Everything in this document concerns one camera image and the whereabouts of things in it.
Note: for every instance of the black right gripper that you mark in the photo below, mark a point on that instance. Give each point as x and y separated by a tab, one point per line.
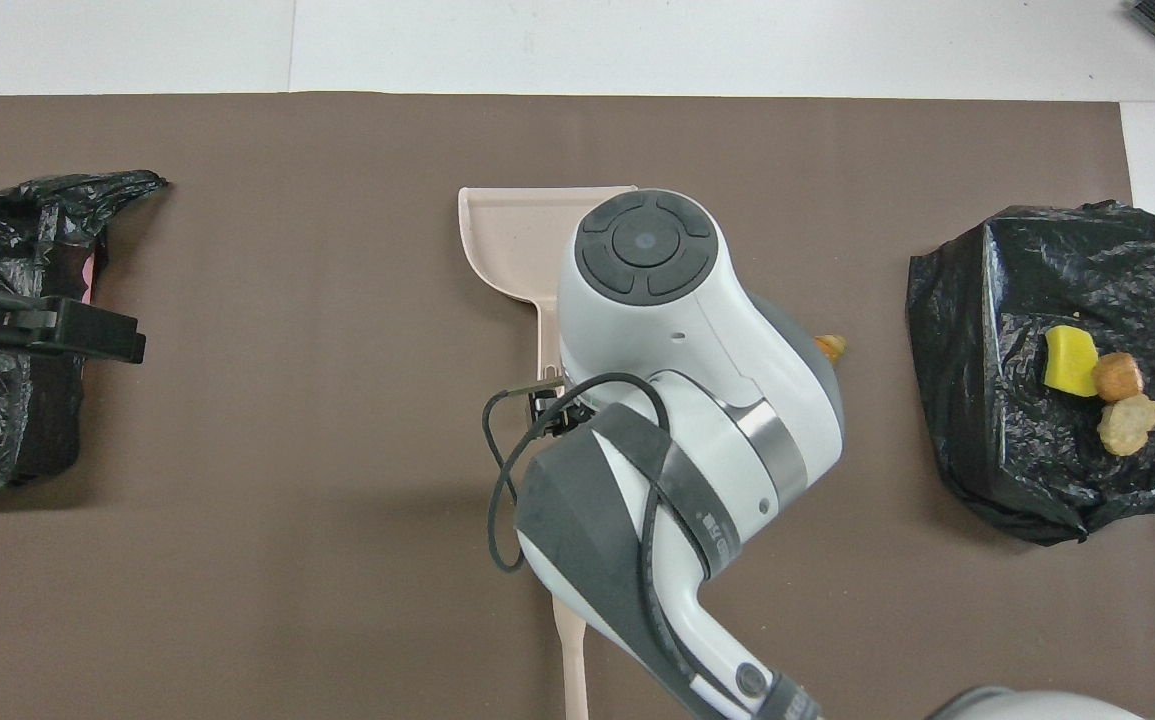
552	410

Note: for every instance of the beige plastic dustpan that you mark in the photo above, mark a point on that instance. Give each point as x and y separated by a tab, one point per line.
512	240

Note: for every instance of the beige hand brush black bristles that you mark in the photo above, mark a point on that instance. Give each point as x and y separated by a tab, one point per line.
572	670

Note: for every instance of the orange striped foam chunk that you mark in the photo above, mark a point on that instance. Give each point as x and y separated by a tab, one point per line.
830	348

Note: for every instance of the yellow sponge chunk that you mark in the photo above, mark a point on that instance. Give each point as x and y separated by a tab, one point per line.
1070	360

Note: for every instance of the brown bread-like lump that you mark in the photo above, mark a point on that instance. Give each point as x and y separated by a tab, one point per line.
1119	378

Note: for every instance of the beige foam chunk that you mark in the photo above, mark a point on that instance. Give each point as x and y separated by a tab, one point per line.
1127	425

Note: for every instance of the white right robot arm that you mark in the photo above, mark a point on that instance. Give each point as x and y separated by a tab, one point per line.
637	340

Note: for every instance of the brown paper table mat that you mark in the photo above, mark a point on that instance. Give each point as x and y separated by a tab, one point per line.
237	600

